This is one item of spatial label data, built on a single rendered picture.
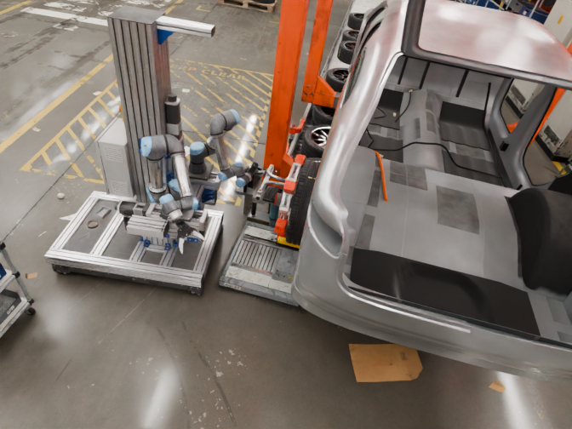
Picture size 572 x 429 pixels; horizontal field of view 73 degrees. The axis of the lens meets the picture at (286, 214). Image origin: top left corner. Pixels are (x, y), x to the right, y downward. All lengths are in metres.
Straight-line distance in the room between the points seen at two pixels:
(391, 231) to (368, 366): 1.08
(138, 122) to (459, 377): 3.02
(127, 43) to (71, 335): 2.09
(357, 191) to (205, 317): 1.59
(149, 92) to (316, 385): 2.31
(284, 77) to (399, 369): 2.40
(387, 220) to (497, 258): 0.78
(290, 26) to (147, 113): 1.14
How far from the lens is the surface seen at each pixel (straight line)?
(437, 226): 2.97
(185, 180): 2.47
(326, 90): 5.18
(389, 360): 3.35
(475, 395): 3.54
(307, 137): 4.52
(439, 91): 5.17
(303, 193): 2.70
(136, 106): 2.72
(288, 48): 3.00
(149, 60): 2.57
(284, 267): 3.35
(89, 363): 3.23
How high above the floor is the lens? 2.77
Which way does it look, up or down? 42 degrees down
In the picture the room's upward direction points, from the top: 10 degrees clockwise
